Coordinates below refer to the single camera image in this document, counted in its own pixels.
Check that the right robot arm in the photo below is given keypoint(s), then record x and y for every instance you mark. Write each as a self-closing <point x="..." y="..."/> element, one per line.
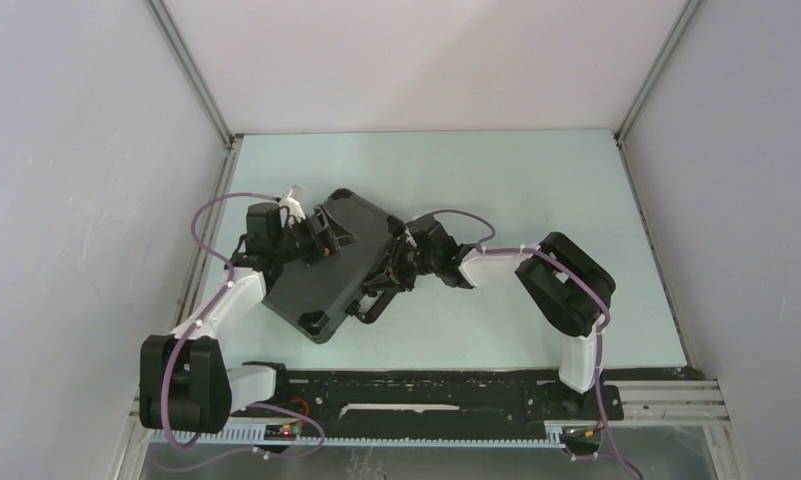
<point x="571" y="290"/>

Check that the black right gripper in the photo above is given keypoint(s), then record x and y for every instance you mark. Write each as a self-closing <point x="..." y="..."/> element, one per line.
<point x="388" y="280"/>

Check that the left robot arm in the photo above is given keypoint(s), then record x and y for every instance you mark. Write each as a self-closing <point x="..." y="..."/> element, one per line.
<point x="185" y="384"/>

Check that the black poker set case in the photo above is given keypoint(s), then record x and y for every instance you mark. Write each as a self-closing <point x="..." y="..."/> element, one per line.
<point x="314" y="299"/>

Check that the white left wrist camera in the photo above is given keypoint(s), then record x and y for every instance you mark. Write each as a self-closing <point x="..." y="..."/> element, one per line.
<point x="290" y="200"/>

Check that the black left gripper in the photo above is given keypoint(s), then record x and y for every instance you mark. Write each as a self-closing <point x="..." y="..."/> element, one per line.
<point x="332" y="234"/>

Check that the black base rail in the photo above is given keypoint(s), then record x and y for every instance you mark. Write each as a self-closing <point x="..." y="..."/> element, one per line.
<point x="422" y="405"/>

